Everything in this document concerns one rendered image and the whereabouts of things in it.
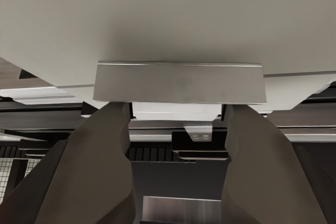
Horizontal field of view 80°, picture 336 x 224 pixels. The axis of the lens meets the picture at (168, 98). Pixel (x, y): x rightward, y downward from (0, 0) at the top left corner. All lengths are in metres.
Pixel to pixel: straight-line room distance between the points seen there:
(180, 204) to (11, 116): 0.57
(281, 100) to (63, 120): 0.51
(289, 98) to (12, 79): 0.30
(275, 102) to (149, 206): 0.15
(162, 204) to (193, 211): 0.03
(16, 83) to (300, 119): 0.48
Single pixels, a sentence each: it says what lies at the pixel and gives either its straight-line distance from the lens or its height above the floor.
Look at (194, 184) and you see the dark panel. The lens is 0.72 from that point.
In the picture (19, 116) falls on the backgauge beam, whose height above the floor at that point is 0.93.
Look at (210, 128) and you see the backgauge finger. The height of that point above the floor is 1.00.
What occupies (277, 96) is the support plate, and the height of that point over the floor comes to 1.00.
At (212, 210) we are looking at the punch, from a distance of 0.22.
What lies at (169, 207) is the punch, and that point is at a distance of 0.22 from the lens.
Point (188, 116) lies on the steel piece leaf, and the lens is 0.21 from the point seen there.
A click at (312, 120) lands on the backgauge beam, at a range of 0.50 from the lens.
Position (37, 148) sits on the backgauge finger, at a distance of 0.55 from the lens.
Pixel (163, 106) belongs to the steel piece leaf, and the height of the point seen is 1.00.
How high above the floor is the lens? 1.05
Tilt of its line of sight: 19 degrees down
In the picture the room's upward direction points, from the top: 178 degrees counter-clockwise
